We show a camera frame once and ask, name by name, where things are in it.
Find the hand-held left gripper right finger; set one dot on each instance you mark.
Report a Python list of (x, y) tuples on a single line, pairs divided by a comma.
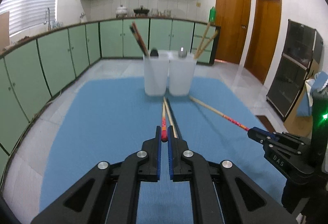
[(170, 152)]

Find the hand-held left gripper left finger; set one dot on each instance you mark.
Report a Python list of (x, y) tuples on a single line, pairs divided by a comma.
[(158, 152)]

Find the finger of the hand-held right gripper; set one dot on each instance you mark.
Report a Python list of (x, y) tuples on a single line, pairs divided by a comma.
[(284, 135), (256, 137)]

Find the bamboo chopstick red pattern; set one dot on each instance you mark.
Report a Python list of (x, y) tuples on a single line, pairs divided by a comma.
[(217, 112), (164, 131), (171, 121), (206, 48), (208, 43), (203, 37)]

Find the white double utensil holder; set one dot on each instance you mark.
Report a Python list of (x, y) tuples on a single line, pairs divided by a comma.
[(156, 75)]

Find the silver spoon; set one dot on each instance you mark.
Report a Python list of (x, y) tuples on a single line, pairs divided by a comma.
[(182, 53)]

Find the black spoon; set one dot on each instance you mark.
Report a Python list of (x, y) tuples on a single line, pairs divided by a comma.
[(154, 52)]

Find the black chopstick red end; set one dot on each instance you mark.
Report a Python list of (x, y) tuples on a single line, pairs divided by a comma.
[(137, 40), (139, 37)]

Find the blue cloth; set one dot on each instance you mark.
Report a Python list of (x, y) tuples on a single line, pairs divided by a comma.
[(305, 103)]

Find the blue mat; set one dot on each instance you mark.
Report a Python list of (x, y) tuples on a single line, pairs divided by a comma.
[(102, 124)]

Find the black glass cabinet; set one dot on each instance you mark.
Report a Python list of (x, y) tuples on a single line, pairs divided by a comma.
[(292, 72)]

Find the wooden door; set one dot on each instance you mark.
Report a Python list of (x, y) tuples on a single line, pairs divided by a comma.
[(230, 21), (266, 34)]

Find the green bottle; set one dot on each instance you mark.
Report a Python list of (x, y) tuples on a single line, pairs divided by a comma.
[(212, 14)]

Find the green lower cabinets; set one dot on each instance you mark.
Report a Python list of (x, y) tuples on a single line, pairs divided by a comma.
[(59, 60)]

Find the glass jars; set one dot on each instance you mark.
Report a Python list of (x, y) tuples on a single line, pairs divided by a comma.
[(161, 12)]

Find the black wok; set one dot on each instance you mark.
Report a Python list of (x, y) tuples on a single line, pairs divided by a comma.
[(141, 10)]

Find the white pot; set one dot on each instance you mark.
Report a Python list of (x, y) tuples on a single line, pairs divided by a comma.
[(121, 11)]

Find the metal kettle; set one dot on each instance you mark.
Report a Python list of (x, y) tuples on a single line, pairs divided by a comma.
[(82, 17)]

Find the metal faucet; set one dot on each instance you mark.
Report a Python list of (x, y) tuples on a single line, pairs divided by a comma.
[(47, 16)]

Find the cardboard board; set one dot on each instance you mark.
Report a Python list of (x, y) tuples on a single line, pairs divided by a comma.
[(3, 31)]

